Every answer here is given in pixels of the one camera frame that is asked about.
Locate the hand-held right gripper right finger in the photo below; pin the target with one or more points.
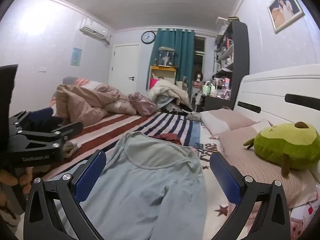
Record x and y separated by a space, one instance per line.
225 177

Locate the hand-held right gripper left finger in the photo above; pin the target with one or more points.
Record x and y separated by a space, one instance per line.
92 173

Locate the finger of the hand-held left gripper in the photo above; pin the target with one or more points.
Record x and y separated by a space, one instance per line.
18 122
37 150

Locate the light blue shirt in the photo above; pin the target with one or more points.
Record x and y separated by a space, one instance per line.
150 192

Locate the person's left hand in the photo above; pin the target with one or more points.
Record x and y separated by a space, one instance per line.
8 177

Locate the pink pillow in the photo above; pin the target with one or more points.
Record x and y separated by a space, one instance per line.
250 165
225 120

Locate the dark navy clothing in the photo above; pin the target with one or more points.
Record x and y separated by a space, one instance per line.
48 123

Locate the olive knitted garment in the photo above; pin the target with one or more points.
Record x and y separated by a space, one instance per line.
71 150

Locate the striped blanket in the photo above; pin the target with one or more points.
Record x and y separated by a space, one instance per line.
112 127

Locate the green avocado plush toy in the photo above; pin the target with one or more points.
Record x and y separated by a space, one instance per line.
282 145

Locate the dark red garment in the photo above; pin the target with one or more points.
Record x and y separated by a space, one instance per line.
170 138

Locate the small grey cloth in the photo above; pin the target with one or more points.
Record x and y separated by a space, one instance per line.
194 115

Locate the dark grey desk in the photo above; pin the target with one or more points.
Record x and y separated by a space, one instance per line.
217 103

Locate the striped pillow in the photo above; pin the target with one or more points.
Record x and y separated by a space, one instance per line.
82 81

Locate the pink satin cloth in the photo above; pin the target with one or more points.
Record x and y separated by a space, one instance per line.
142 105

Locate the light green container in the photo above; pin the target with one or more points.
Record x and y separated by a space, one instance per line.
205 90

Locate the floral bed sheet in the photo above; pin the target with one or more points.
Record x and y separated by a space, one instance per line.
305 220

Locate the white bed headboard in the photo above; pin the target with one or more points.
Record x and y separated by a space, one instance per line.
265 87

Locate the mannequin head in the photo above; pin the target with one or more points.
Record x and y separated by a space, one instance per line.
198 78

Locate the white air conditioner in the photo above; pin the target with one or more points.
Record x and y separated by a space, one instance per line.
93 28

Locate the cream blanket pile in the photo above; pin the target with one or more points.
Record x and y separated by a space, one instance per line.
165 87

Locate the pink box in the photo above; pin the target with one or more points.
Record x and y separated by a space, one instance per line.
155 83

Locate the white door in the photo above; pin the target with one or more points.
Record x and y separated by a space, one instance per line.
123 67

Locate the dark grey bookshelf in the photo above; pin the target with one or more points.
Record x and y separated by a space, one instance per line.
241 55

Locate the teal curtain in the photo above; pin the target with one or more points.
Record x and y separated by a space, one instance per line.
185 60

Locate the yellow shelf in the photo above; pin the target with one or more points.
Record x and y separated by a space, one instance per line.
162 68

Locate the window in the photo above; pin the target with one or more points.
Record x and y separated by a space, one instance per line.
200 52

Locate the white light switch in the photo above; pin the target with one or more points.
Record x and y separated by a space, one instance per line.
42 69

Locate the small wall poster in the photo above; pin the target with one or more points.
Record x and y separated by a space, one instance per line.
76 56

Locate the round wall clock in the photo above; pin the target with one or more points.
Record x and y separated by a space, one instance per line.
148 37

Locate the framed wall photo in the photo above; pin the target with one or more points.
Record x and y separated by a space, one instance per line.
285 10

